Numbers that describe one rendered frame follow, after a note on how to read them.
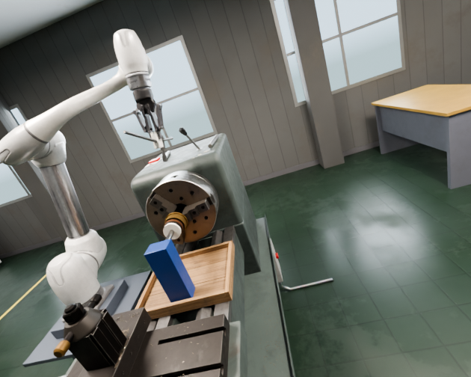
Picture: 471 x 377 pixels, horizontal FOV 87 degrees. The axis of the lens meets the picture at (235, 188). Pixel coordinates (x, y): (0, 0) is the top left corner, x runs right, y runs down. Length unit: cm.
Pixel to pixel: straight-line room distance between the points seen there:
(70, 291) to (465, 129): 305
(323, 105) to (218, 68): 156
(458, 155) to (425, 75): 192
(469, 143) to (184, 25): 351
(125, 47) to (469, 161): 286
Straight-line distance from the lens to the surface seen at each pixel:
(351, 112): 426
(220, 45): 400
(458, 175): 310
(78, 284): 137
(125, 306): 141
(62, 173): 142
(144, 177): 132
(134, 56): 111
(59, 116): 120
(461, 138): 297
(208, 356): 69
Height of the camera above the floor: 148
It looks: 20 degrees down
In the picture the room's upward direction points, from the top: 20 degrees counter-clockwise
